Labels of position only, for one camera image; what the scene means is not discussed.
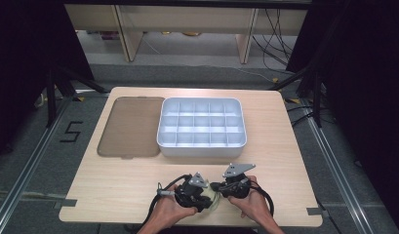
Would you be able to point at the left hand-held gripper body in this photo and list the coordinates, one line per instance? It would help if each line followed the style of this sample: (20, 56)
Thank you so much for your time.
(189, 195)

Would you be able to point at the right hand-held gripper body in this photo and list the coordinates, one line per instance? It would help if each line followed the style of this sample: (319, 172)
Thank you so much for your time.
(236, 185)

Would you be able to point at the pale green ankle sock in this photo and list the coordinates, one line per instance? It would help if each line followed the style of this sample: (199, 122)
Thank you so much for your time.
(214, 199)

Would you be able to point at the white divided storage box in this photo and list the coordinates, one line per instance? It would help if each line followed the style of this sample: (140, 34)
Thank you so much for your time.
(200, 125)

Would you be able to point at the person's right hand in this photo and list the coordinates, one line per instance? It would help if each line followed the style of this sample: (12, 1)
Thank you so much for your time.
(252, 204)

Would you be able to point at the person's left hand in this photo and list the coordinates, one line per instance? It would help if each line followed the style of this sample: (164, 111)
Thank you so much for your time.
(167, 211)

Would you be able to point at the translucent brown box lid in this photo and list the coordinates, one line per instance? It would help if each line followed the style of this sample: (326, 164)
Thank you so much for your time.
(130, 128)

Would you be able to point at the yellow tape piece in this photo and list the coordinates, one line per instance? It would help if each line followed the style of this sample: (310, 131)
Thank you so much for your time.
(78, 98)
(292, 100)

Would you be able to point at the black metal stand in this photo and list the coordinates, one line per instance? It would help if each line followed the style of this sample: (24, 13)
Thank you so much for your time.
(312, 94)
(57, 94)

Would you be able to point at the dark curtain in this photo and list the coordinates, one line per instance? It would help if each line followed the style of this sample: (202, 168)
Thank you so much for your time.
(366, 81)
(21, 65)

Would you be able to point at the beige wooden desk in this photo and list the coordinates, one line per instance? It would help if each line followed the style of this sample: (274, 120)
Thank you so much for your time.
(187, 19)

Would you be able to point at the aluminium floor rail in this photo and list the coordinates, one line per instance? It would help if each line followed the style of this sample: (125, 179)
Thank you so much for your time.
(28, 165)
(337, 169)

